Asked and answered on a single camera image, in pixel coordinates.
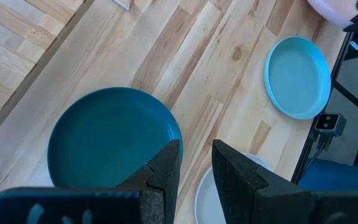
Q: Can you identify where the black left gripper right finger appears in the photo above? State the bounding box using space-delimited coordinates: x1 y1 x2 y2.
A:
212 139 358 224

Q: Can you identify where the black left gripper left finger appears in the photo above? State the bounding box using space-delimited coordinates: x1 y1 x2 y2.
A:
0 139 181 224

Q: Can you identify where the large pink plate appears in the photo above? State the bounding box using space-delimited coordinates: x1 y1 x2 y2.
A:
306 0 358 30

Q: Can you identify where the beige plate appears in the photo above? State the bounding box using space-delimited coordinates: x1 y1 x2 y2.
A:
194 152 275 224

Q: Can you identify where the dark green plate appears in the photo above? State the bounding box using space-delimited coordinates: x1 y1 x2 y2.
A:
46 86 185 189

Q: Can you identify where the sage green plate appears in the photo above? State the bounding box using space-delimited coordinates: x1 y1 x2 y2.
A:
263 35 333 121

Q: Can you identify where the blue upholstered seat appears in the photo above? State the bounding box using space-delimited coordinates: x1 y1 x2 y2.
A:
298 158 358 192

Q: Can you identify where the black aluminium table frame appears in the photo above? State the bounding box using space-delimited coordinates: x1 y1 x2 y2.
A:
290 30 358 185

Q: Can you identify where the black camera cable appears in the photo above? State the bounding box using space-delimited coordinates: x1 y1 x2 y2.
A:
306 133 333 175

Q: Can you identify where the grey table-level camera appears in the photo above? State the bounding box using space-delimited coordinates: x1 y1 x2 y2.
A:
313 112 347 138

